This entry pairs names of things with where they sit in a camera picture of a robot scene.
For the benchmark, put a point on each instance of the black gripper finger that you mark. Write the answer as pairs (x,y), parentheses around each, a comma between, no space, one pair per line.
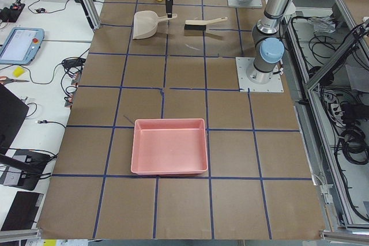
(168,8)

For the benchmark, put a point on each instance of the beige plastic dustpan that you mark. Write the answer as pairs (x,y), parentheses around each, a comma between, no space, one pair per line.
(146,23)

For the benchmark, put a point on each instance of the beige hand brush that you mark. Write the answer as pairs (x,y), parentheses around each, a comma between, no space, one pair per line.
(201,25)

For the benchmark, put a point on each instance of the pink plastic bin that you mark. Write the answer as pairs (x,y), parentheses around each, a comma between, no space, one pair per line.
(169,147)

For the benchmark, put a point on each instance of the near blue teach pendant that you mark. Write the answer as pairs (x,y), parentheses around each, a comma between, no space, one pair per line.
(21,46)

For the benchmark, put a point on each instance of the black monitor stand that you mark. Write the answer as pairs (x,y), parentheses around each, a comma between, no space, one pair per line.
(23,166)

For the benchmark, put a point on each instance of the orange handled scissors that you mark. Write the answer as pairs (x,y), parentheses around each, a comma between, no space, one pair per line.
(6,80)

